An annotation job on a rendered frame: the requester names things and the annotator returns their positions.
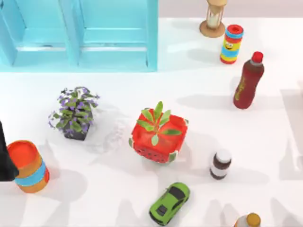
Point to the red watermelon plant pot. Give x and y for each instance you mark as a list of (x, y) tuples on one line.
[(158, 139)]

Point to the purple flower plant black pot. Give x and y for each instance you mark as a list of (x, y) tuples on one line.
[(75, 113)]

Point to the small brown white bottle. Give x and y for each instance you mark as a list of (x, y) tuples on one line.
[(220, 165)]

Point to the green toy car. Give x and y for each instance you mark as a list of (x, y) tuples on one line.
[(170, 203)]

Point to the dark red bottle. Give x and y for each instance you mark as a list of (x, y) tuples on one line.
[(247, 82)]

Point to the red yellow blue striped can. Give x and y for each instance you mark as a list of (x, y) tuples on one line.
[(230, 47)]

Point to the wooden hourglass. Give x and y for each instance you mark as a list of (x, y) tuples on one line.
[(212, 26)]

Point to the light blue rack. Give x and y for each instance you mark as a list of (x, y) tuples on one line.
[(78, 35)]

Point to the orange cup blue band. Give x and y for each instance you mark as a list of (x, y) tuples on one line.
[(28, 165)]

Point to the white bottle orange cap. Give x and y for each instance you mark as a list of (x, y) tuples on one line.
[(248, 221)]

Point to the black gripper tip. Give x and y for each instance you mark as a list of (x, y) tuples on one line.
[(6, 160)]

